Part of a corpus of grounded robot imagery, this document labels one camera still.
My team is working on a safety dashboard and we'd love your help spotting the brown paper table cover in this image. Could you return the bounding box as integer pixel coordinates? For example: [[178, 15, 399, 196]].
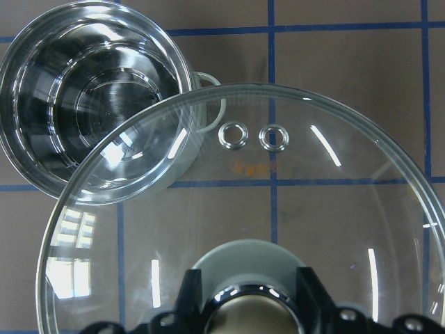
[[1, 1, 431, 333]]

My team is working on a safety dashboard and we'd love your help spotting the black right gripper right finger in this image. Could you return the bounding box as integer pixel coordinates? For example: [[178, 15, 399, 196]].
[[297, 267, 444, 333]]

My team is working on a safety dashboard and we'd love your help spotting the white cooking pot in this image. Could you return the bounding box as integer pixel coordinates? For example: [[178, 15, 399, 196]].
[[1, 1, 227, 205]]

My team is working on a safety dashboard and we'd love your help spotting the glass pot lid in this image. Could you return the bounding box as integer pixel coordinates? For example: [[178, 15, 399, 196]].
[[36, 84, 444, 333]]

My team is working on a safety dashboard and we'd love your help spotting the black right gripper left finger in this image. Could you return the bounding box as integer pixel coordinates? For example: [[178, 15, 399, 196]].
[[82, 269, 204, 333]]

